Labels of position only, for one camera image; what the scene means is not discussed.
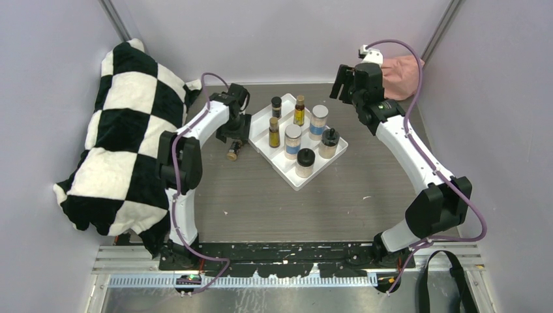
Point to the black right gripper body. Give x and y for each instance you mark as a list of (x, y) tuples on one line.
[(355, 100)]

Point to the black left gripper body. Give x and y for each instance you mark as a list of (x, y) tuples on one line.
[(237, 128)]

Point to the small dark bottle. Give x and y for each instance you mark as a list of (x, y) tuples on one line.
[(276, 107), (234, 150)]

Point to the yellow oil bottle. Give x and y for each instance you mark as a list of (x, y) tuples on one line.
[(274, 135), (299, 112)]

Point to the silver lid jar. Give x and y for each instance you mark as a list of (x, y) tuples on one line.
[(318, 121), (293, 134)]

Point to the black cap jar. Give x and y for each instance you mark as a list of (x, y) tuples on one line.
[(305, 162), (329, 142)]

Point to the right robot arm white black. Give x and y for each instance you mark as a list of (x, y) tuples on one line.
[(437, 206)]

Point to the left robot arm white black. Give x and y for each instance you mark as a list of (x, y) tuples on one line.
[(179, 166)]

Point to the pink cloth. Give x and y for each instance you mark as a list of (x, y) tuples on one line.
[(400, 77)]

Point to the white divided plastic tray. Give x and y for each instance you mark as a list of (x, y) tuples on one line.
[(259, 139)]

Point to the black white checkered blanket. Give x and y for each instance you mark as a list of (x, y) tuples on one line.
[(114, 187)]

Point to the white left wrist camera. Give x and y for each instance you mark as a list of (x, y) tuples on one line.
[(241, 94)]

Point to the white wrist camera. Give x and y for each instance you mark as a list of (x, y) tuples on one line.
[(241, 94), (370, 55)]

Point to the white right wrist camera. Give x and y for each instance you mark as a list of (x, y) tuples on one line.
[(370, 55)]

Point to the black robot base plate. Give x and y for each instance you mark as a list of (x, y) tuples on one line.
[(282, 259)]

